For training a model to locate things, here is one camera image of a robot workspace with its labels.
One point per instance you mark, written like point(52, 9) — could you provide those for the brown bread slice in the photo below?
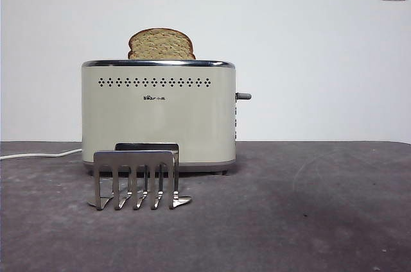
point(162, 44)

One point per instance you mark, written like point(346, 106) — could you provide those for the grey toaster lever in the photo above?
point(244, 96)

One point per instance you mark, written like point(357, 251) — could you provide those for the cream steel two-slot toaster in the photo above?
point(157, 118)

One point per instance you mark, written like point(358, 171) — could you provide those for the steel toast rack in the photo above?
point(135, 158)

